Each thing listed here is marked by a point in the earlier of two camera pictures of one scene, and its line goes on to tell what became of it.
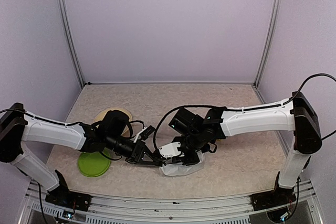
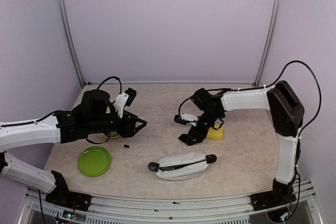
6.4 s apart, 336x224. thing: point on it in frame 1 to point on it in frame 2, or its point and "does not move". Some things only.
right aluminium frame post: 272,27 does not move
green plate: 93,163 does not move
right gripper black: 193,160 to 200,135
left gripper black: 139,149 to 127,130
